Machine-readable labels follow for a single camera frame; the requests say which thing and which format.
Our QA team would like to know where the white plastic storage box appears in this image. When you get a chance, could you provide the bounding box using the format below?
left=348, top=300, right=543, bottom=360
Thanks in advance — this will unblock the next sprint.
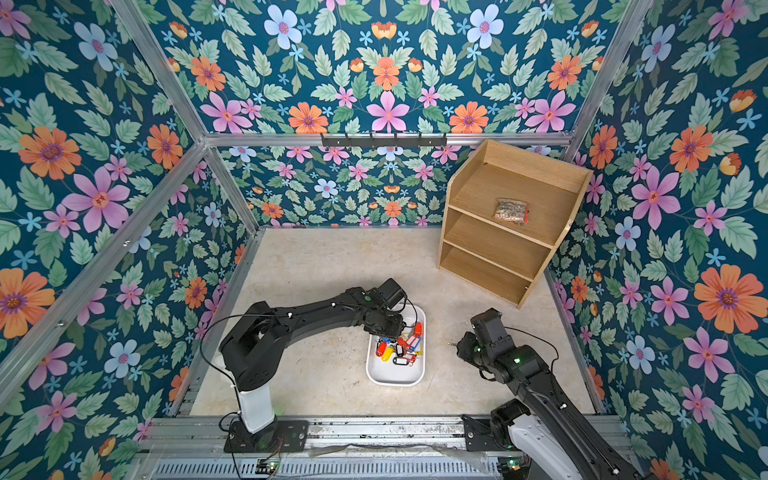
left=366, top=303, right=427, bottom=388

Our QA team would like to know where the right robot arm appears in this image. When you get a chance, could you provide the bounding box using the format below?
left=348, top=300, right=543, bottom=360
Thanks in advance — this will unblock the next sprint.
left=456, top=308, right=644, bottom=479

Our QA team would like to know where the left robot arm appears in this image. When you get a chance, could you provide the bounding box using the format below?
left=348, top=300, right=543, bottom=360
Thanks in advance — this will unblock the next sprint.
left=219, top=279, right=407, bottom=434

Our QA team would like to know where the pile of tagged keys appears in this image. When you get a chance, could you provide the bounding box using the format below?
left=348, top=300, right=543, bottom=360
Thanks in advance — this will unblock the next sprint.
left=373, top=322, right=425, bottom=367

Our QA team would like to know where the wooden shelf unit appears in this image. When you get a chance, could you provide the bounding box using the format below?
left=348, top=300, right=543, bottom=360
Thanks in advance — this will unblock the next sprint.
left=438, top=140, right=593, bottom=307

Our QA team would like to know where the clear bag of small items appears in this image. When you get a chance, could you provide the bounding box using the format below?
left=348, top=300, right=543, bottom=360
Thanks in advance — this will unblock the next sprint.
left=492, top=198, right=529, bottom=225

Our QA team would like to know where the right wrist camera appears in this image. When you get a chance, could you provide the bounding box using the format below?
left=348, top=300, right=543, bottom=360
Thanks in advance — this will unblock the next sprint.
left=470, top=308, right=515, bottom=355

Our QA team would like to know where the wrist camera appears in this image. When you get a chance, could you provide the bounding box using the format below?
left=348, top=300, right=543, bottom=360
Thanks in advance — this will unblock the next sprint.
left=470, top=308, right=515, bottom=355
left=371, top=278, right=407, bottom=309

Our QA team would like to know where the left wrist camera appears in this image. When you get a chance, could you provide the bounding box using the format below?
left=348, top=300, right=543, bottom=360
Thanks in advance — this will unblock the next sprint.
left=371, top=278, right=407, bottom=309

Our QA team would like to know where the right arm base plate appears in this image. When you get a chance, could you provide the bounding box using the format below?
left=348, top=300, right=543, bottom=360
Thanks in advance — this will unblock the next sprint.
left=461, top=414, right=538, bottom=452

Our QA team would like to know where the aluminium front rail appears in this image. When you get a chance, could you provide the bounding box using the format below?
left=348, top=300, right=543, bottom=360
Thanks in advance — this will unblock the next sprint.
left=137, top=415, right=637, bottom=457

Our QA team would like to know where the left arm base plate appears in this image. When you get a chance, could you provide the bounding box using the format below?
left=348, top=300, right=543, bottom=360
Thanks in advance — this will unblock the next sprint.
left=224, top=418, right=309, bottom=454

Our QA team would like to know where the black wall hook rail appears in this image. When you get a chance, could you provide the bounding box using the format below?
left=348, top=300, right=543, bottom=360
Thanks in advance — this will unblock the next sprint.
left=320, top=133, right=448, bottom=149

